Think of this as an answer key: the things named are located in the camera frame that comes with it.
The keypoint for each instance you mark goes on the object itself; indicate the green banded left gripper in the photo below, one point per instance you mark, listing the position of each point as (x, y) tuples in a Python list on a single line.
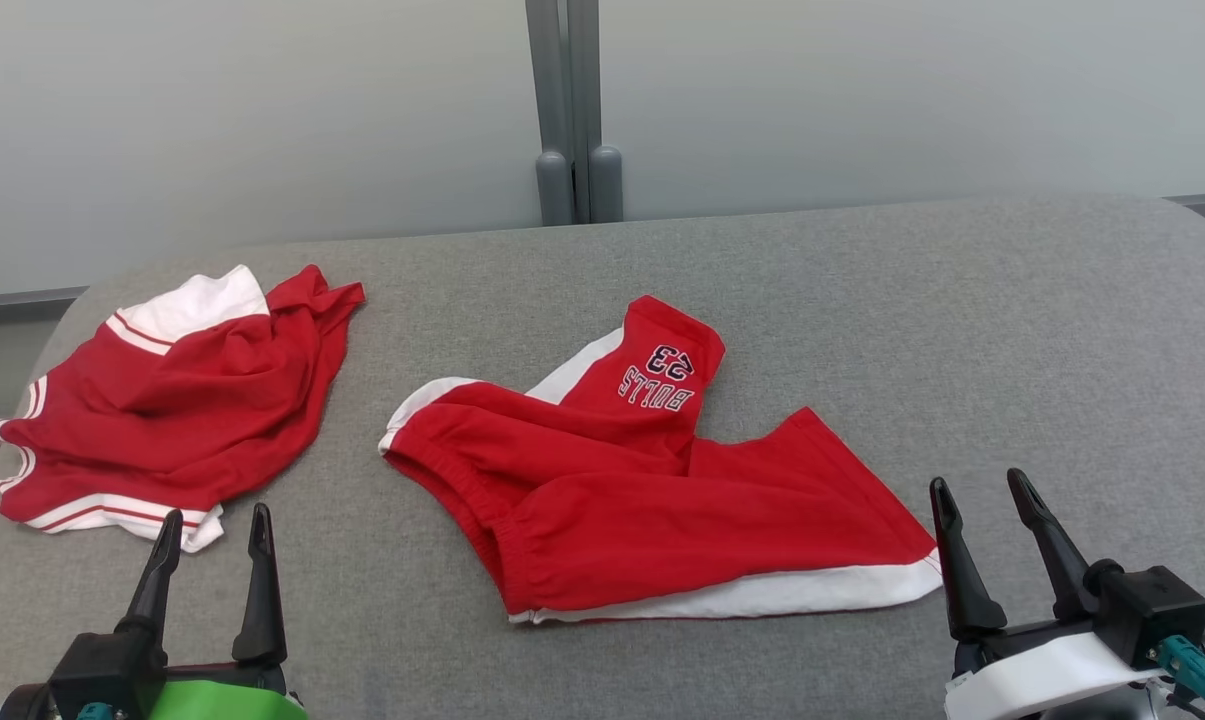
[(222, 700)]

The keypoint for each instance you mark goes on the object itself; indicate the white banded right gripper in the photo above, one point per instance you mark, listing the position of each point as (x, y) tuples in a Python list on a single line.
[(1032, 680)]

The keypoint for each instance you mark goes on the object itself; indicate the red Bulls 23 jersey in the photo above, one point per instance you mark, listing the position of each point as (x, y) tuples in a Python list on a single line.
[(192, 400)]

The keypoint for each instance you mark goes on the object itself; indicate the red shorts with white trim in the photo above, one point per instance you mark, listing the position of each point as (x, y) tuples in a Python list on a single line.
[(662, 520)]

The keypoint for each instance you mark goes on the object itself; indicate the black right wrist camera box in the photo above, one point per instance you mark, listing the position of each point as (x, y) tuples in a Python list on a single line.
[(1152, 610)]

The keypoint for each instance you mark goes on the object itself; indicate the teal left camera connector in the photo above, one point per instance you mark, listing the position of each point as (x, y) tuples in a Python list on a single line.
[(94, 712)]

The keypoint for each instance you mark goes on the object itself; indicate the teal camera connector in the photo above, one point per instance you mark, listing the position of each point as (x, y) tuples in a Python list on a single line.
[(94, 712), (1187, 665)]

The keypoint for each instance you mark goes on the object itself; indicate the teal right camera connector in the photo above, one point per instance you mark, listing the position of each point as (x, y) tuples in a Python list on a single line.
[(1187, 665)]

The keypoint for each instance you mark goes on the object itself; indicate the grey metal partition post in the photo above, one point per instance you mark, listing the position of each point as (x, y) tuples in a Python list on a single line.
[(552, 100), (602, 100)]

